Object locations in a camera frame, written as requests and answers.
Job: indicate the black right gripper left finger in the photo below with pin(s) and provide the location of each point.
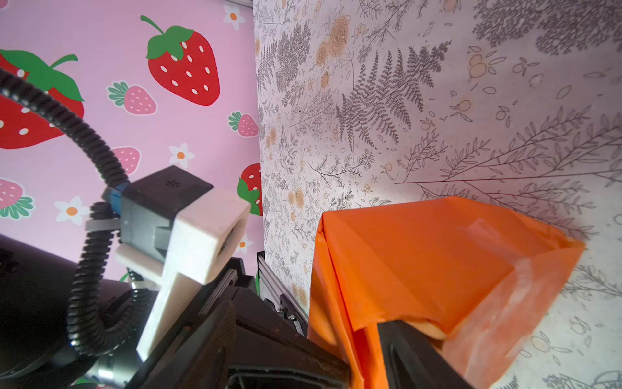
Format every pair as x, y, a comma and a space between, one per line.
203, 361

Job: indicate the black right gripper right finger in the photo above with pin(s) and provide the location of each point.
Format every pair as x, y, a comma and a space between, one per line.
412, 362

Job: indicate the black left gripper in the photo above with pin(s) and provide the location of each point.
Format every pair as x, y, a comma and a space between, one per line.
268, 351

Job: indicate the yellow orange wrapping paper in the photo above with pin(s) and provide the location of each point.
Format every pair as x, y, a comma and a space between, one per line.
474, 279

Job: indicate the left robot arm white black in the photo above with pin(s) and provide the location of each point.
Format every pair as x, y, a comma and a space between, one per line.
35, 348

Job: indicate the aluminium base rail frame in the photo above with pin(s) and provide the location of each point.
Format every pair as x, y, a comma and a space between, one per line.
270, 288

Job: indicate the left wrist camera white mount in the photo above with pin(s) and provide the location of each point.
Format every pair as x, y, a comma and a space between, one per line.
177, 232

